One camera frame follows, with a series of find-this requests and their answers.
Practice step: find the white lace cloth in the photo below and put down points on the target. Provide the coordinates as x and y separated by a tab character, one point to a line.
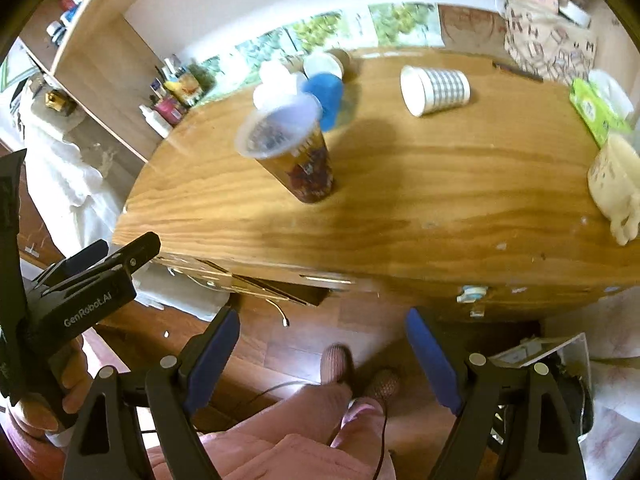
77	175

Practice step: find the blue plastic cup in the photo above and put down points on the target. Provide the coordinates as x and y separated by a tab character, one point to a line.
329	90

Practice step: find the printed clear plastic cup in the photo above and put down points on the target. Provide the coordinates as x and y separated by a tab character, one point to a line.
289	144

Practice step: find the wooden bookshelf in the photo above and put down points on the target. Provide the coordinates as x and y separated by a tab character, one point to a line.
89	48

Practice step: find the person left hand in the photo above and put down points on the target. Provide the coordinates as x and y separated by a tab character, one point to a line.
32	413

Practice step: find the red pen holder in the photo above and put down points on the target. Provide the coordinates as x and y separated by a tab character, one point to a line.
170	109

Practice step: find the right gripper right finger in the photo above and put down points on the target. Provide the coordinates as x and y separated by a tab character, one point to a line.
516	410

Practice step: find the plain white paper cup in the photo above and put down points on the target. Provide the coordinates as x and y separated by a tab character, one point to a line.
277	86

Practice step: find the wooden desk drawer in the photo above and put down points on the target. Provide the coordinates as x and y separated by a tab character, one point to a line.
276	284

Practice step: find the cream ceramic mug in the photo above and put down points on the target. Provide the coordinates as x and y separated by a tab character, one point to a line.
613	182

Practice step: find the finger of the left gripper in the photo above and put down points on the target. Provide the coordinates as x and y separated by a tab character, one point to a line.
69	267
126	260

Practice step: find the white lotion bottle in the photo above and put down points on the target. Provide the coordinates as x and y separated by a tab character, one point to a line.
156	121

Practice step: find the brown cardboard sheet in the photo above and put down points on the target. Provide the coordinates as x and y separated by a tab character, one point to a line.
473	31

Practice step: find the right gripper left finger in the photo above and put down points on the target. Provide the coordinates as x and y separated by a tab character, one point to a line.
107	441

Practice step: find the grape print poster strip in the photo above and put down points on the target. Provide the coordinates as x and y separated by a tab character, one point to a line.
382	25

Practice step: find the green tissue pack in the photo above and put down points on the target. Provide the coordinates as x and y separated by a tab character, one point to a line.
602	104

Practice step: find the dark pen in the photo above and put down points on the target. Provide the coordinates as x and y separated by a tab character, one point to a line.
515	70

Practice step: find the letter print paper bag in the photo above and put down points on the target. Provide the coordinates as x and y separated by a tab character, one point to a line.
546	44

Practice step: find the brown sleeve paper cup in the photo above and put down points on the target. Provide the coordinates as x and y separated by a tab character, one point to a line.
335	62

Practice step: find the checkered paper cup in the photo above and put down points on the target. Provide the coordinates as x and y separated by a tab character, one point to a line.
430	90

